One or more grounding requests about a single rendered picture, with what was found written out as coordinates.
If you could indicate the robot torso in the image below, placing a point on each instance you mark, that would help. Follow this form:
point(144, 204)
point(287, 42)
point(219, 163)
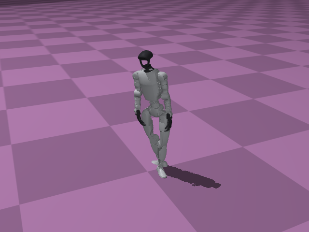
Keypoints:
point(151, 90)

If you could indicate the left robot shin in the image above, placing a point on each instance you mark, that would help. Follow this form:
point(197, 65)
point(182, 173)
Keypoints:
point(161, 156)

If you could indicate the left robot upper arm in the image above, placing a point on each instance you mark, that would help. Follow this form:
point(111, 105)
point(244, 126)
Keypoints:
point(163, 78)

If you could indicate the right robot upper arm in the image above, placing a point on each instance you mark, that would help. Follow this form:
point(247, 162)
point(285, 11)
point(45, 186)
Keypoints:
point(137, 91)

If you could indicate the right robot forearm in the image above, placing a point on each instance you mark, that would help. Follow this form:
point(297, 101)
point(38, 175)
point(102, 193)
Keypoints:
point(137, 103)

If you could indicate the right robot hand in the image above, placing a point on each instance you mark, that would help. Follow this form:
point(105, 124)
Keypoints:
point(139, 118)

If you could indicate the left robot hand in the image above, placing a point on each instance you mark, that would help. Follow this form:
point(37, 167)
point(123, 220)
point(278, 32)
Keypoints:
point(169, 122)

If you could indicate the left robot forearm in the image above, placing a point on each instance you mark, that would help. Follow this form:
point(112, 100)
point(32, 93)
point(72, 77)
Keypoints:
point(168, 105)

